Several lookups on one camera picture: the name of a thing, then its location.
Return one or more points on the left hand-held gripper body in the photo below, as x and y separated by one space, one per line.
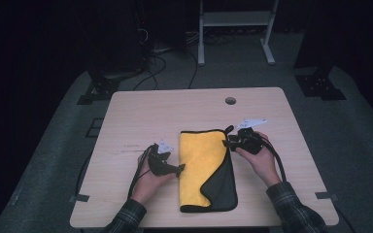
160 158

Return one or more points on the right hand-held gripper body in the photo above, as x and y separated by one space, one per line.
251 140

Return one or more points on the yellow and black towel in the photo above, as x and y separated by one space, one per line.
197 168

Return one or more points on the person's right hand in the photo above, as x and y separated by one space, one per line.
262 161

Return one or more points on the person's left hand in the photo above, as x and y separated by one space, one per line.
149 184

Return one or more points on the black floor socket plate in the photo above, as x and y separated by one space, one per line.
94 127

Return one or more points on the black stand base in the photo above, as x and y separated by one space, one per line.
102 89
320 85

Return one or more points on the grey tape strip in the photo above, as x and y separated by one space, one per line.
79 198
326 195

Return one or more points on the white metal table frame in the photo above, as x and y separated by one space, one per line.
236 19

